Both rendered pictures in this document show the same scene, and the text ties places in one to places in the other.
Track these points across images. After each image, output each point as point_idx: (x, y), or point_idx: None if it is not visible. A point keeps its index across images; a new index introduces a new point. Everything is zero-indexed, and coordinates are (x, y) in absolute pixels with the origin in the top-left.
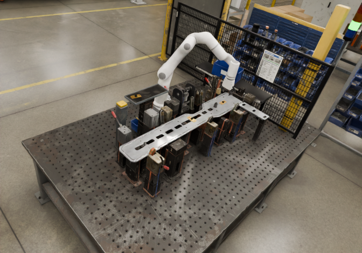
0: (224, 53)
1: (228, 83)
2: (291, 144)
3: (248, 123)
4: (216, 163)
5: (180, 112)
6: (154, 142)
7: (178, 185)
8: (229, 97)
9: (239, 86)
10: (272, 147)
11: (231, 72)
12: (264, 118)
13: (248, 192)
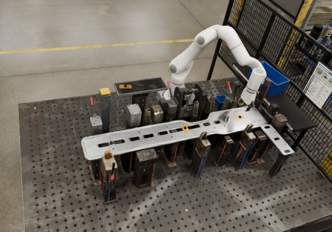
0: (246, 57)
1: (246, 95)
2: (323, 197)
3: (276, 151)
4: (202, 189)
5: (177, 116)
6: (123, 144)
7: (141, 200)
8: (253, 112)
9: (274, 102)
10: (291, 193)
11: (251, 83)
12: (285, 152)
13: None
